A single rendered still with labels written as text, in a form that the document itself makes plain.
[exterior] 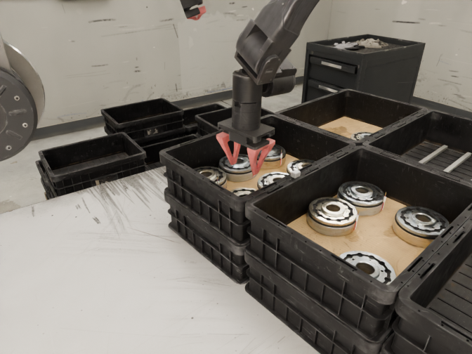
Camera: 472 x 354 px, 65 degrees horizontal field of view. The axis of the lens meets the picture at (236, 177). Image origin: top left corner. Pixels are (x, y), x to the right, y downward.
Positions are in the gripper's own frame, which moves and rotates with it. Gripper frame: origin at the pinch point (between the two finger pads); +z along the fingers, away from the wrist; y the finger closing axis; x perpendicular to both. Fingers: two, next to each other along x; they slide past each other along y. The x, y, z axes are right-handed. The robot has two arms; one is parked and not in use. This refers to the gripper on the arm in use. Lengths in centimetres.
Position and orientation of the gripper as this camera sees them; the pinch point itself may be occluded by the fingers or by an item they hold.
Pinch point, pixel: (244, 165)
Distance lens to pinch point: 78.5
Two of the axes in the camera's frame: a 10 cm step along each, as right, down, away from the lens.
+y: -7.4, -3.5, 5.8
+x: -6.8, 3.5, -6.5
